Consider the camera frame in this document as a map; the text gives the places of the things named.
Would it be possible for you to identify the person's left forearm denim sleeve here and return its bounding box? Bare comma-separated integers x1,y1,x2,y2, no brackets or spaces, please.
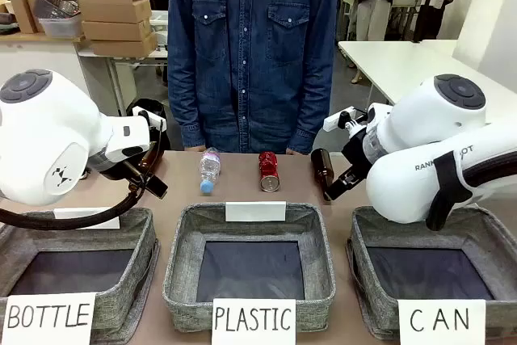
287,53,337,155

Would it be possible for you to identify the white paper sign CAN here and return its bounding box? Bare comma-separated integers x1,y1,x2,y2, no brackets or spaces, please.
397,299,487,345

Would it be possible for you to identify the black right arm strap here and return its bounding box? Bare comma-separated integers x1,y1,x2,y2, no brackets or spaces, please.
426,150,469,232

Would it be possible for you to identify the white cabinet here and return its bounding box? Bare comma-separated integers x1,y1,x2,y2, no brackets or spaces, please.
0,33,124,120

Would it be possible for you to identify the grey fabric basket can label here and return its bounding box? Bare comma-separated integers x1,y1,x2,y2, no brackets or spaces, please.
346,205,517,340

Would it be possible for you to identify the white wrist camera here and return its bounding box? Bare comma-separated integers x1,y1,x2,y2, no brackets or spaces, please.
132,106,167,130
322,107,371,133

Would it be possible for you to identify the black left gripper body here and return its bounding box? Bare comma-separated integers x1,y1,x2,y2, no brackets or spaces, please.
120,158,162,195

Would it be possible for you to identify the small cardboard box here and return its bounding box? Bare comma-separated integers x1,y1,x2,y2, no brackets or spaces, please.
10,0,45,35

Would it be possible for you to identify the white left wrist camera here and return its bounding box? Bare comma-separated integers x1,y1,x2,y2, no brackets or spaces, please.
132,106,167,130

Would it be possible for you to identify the white paper sign BOTTLE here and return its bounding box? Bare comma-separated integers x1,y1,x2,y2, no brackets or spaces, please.
0,292,97,345

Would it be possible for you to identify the grey fabric basket bottle label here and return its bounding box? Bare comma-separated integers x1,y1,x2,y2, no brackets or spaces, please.
0,207,162,344

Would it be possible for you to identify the person in denim shirt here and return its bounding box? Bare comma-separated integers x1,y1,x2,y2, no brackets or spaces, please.
166,0,339,156

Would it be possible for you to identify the black tripod pole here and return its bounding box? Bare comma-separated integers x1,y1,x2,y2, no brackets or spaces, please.
412,0,442,44

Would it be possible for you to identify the black backpack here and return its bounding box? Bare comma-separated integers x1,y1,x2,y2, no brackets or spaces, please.
125,98,171,153

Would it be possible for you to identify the blank white card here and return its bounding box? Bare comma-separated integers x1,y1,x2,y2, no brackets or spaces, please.
225,200,288,223
53,207,121,230

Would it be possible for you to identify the person's right forearm denim sleeve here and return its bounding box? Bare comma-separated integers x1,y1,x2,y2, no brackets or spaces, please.
166,53,208,149

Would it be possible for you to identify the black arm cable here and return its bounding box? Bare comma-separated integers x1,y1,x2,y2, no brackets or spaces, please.
0,118,169,231
464,158,517,204

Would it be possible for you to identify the white paper sign PLASTIC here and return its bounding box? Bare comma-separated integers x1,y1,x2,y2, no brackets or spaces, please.
212,298,296,345

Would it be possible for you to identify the crushed red can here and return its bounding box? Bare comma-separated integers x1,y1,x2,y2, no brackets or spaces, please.
258,151,281,193

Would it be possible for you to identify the flat cardboard box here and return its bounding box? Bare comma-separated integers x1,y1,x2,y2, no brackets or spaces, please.
82,18,153,42
89,32,159,57

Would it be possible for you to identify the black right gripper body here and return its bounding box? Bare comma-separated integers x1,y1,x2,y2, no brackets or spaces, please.
338,133,371,188

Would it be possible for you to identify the grey fabric basket plastic label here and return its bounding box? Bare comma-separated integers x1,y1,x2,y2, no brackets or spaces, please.
162,202,337,332

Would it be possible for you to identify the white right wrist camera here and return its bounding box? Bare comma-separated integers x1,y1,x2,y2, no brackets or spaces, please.
322,107,371,133

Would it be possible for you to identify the clear plastic bottle pink label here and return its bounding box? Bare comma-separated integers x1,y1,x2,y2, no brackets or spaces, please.
199,147,224,195

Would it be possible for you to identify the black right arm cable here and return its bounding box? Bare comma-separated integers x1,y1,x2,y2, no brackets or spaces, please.
464,158,517,204

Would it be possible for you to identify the clear plastic bin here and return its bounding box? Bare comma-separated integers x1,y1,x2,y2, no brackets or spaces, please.
34,0,85,39

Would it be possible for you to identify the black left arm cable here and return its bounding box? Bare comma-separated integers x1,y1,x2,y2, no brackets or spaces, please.
0,118,169,231

